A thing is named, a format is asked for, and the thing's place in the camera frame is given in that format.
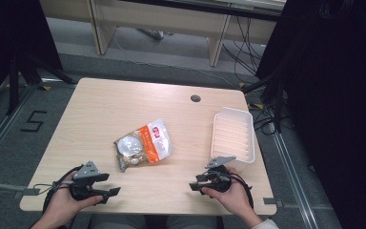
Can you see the person's right hand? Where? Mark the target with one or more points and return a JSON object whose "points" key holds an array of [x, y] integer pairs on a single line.
{"points": [[235, 198]]}

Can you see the clear orange snack bag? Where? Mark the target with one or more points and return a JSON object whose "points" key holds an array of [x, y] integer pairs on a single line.
{"points": [[143, 145]]}

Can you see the black curtain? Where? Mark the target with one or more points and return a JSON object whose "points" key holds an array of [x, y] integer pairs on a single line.
{"points": [[340, 105], [9, 35]]}

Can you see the white plastic container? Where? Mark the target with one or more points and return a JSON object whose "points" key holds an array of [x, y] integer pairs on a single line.
{"points": [[233, 135]]}

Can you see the person's leg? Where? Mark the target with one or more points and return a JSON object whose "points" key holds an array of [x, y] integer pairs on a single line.
{"points": [[193, 223], [117, 222]]}

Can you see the black tape floor marking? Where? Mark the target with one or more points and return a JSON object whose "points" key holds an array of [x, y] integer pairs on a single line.
{"points": [[33, 121]]}

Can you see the metal floor rail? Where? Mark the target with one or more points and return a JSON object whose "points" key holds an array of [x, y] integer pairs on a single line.
{"points": [[4, 132], [294, 178]]}

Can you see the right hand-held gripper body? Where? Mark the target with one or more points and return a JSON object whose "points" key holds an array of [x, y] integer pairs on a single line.
{"points": [[218, 182]]}

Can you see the person's left leg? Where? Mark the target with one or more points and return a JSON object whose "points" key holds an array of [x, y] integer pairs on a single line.
{"points": [[117, 222]]}

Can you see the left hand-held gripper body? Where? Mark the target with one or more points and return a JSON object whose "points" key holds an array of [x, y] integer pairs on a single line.
{"points": [[82, 186]]}

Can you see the person's right leg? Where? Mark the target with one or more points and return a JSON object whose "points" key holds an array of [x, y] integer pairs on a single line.
{"points": [[193, 223]]}

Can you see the person's left hand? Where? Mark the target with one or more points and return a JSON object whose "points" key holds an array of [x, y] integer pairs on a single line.
{"points": [[62, 200]]}

